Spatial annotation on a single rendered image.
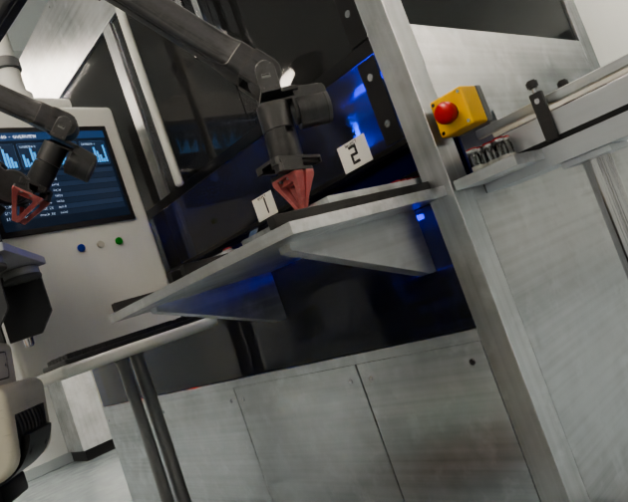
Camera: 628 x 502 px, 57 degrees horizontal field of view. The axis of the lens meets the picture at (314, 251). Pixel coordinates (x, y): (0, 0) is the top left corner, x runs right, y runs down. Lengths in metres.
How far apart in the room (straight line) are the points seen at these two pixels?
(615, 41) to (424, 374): 4.86
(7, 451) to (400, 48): 1.01
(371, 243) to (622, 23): 4.96
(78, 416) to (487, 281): 5.17
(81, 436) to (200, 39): 5.18
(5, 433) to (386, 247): 0.74
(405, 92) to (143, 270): 1.02
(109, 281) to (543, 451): 1.22
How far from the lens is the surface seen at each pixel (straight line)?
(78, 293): 1.74
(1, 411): 1.17
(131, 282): 1.82
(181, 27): 1.09
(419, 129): 1.16
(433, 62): 1.26
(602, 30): 5.91
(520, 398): 1.18
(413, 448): 1.39
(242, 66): 1.05
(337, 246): 1.00
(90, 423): 6.02
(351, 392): 1.45
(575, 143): 1.14
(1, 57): 2.02
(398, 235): 1.12
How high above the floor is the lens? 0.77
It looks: 4 degrees up
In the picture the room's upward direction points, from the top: 20 degrees counter-clockwise
